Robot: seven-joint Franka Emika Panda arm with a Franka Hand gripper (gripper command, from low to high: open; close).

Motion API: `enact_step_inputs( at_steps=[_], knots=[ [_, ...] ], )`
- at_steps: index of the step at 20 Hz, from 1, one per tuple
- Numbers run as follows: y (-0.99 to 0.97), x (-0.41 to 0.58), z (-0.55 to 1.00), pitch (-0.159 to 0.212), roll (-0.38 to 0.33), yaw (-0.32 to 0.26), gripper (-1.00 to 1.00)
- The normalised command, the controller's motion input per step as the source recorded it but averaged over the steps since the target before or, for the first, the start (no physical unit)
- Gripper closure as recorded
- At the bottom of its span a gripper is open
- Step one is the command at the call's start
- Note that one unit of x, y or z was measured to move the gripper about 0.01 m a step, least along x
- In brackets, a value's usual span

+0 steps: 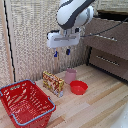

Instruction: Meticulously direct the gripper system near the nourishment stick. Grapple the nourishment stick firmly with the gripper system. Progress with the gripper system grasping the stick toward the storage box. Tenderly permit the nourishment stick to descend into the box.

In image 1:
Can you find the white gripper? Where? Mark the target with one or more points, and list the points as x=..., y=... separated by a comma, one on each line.
x=63, y=38

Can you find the colourful snack box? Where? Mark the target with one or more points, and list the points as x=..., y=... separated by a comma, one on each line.
x=53, y=83

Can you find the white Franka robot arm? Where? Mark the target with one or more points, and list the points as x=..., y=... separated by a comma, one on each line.
x=74, y=13

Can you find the pink plastic cup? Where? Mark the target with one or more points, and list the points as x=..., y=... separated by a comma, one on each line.
x=70, y=76

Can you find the red plastic bowl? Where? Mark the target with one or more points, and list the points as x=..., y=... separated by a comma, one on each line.
x=78, y=87

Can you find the brown drawer cabinet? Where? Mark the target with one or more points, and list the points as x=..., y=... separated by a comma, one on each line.
x=108, y=46

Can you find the red plastic shopping basket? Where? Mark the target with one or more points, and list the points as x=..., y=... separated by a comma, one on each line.
x=26, y=103

